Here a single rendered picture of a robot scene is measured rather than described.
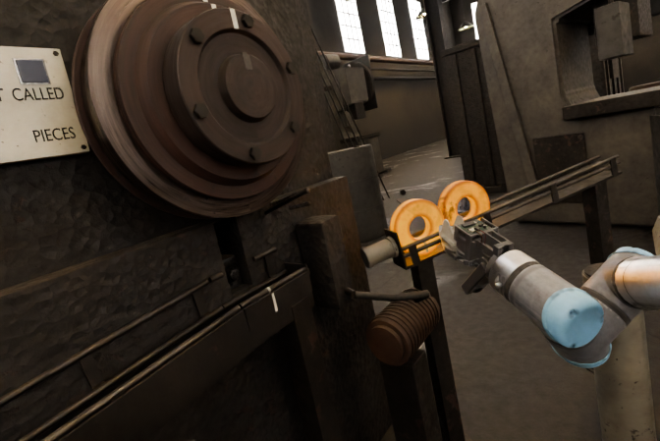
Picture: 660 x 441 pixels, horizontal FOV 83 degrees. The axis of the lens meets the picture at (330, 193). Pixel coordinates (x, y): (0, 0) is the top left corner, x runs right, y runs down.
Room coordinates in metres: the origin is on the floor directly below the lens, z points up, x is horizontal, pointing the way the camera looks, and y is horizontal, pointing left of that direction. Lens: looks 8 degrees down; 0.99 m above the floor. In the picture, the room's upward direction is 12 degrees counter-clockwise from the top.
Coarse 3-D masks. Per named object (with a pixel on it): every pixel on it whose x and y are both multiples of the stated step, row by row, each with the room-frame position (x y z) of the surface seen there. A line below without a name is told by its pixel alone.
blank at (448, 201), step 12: (444, 192) 1.05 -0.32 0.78; (456, 192) 1.03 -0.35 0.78; (468, 192) 1.05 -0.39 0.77; (480, 192) 1.05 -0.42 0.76; (444, 204) 1.02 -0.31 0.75; (456, 204) 1.03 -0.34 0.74; (480, 204) 1.05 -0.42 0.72; (444, 216) 1.02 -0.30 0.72; (456, 216) 1.03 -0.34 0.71; (468, 216) 1.06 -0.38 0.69
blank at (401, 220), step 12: (408, 204) 1.00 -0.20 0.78; (420, 204) 1.00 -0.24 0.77; (432, 204) 1.01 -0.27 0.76; (396, 216) 0.99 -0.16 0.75; (408, 216) 0.99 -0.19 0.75; (432, 216) 1.01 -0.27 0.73; (396, 228) 0.98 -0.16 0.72; (408, 228) 0.99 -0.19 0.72; (432, 228) 1.01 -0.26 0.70; (408, 240) 0.99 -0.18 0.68; (432, 240) 1.01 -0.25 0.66; (420, 252) 1.00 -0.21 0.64
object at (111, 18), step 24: (120, 0) 0.65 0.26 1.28; (144, 0) 0.68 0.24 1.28; (240, 0) 0.84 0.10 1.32; (96, 24) 0.61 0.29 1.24; (120, 24) 0.64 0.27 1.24; (264, 24) 0.88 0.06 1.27; (96, 48) 0.60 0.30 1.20; (96, 72) 0.59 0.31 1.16; (96, 96) 0.59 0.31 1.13; (96, 120) 0.59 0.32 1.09; (120, 120) 0.61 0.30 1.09; (120, 144) 0.60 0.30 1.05; (120, 168) 0.64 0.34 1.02; (144, 168) 0.62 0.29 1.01; (288, 168) 0.86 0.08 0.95; (144, 192) 0.66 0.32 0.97; (168, 192) 0.64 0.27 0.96; (264, 192) 0.80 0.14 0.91; (216, 216) 0.70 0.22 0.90
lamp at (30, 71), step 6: (18, 60) 0.63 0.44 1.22; (24, 60) 0.64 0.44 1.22; (30, 60) 0.65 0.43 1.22; (36, 60) 0.65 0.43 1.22; (18, 66) 0.63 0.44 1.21; (24, 66) 0.64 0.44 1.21; (30, 66) 0.64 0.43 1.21; (36, 66) 0.65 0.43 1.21; (42, 66) 0.66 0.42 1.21; (24, 72) 0.63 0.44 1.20; (30, 72) 0.64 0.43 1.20; (36, 72) 0.65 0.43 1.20; (42, 72) 0.65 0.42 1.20; (24, 78) 0.63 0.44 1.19; (30, 78) 0.64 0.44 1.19; (36, 78) 0.65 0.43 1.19; (42, 78) 0.65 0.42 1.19
